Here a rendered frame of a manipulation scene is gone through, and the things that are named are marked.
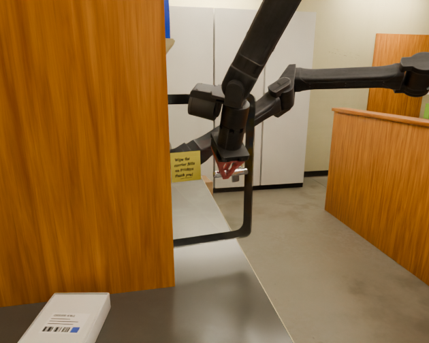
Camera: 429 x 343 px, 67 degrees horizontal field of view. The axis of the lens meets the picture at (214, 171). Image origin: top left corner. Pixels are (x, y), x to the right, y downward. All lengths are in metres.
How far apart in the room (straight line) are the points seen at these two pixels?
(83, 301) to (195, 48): 3.42
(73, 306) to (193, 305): 0.25
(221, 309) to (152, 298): 0.16
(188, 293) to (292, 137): 3.67
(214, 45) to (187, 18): 0.41
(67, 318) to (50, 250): 0.15
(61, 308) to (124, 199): 0.25
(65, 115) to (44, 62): 0.10
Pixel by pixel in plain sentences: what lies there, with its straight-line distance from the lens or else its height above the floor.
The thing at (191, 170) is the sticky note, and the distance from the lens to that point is 0.82.
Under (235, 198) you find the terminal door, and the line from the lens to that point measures 0.89.
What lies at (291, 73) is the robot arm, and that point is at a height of 1.44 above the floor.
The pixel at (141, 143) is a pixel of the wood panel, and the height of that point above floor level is 1.29.
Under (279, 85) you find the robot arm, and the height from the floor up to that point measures 1.41.
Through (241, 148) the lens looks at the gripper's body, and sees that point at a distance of 0.74.
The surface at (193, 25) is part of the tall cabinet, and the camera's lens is 3.96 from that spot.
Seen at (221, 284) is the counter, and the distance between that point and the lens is 0.84.
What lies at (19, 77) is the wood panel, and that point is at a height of 1.43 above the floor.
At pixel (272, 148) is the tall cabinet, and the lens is 4.25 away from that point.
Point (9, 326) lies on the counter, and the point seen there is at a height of 0.94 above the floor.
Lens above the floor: 1.42
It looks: 16 degrees down
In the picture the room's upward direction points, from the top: straight up
